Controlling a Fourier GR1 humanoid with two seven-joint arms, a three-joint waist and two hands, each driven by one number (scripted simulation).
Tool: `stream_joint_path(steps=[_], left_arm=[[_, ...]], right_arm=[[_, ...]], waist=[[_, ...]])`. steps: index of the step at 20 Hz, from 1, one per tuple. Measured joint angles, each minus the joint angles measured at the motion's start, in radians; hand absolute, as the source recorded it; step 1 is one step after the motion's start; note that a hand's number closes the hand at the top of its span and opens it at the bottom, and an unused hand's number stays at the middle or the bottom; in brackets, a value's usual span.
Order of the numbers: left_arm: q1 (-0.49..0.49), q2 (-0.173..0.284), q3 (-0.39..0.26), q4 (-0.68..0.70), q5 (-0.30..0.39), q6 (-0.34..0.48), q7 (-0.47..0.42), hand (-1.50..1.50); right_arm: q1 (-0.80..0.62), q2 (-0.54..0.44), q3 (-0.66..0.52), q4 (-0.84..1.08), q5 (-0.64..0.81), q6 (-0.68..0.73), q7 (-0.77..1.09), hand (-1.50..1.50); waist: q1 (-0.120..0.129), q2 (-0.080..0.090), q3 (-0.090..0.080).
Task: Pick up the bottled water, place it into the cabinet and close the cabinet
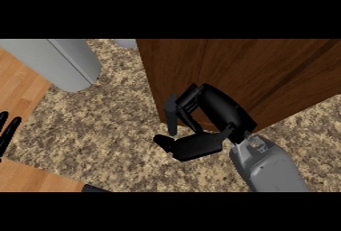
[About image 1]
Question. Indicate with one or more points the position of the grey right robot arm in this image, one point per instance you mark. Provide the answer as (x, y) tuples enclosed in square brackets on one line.
[(270, 168)]

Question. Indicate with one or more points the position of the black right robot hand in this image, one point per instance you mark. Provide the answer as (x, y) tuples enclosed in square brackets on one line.
[(222, 108)]

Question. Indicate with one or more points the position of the brown wooden cabinet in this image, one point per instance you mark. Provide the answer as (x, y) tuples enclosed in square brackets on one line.
[(275, 72)]

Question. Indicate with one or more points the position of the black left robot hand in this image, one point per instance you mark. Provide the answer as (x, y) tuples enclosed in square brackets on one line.
[(9, 132)]

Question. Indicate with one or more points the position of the brown wooden cabinet door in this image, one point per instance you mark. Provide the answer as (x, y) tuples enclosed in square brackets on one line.
[(173, 66)]

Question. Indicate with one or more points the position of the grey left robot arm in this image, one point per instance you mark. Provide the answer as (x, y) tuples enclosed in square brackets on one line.
[(93, 189)]

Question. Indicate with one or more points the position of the small pale grey object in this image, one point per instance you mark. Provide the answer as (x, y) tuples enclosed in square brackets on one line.
[(126, 42)]

